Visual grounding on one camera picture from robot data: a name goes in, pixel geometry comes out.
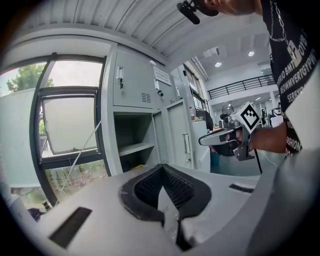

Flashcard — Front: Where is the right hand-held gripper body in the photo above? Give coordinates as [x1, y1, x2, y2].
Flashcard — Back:
[222, 100, 261, 162]

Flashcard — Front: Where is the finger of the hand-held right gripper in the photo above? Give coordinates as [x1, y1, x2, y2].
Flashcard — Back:
[198, 127, 243, 147]

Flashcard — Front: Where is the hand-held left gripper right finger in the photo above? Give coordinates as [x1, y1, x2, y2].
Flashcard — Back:
[163, 163, 262, 256]

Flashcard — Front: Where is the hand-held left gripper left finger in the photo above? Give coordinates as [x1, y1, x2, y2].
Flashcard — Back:
[41, 163, 181, 256]

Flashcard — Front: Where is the grey metal locker cabinet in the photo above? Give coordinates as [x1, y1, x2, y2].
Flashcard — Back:
[99, 46, 198, 180]

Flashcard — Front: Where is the person's right forearm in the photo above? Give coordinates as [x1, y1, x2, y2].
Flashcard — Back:
[248, 121, 288, 154]

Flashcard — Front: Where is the person's right hand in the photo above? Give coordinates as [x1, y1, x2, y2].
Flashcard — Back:
[224, 129, 251, 151]

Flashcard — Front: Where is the black balcony railing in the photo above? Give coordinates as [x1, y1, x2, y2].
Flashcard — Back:
[207, 73, 276, 100]

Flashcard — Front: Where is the dark blue bag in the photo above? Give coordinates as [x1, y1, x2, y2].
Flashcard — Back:
[27, 207, 42, 222]

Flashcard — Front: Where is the white notice paper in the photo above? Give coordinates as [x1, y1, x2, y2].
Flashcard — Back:
[152, 66, 173, 87]

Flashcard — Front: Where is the person's black printed shirt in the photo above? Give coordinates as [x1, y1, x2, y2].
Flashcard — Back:
[259, 0, 320, 161]

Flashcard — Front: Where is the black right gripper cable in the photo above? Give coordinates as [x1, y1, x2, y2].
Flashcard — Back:
[253, 149, 263, 175]

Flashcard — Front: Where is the beige chain tag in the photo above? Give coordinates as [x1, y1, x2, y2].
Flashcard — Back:
[286, 41, 305, 61]

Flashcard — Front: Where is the silver chain necklace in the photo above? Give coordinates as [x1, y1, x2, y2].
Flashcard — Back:
[268, 0, 292, 45]

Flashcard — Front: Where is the black window frame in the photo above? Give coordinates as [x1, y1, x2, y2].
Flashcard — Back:
[0, 52, 111, 208]

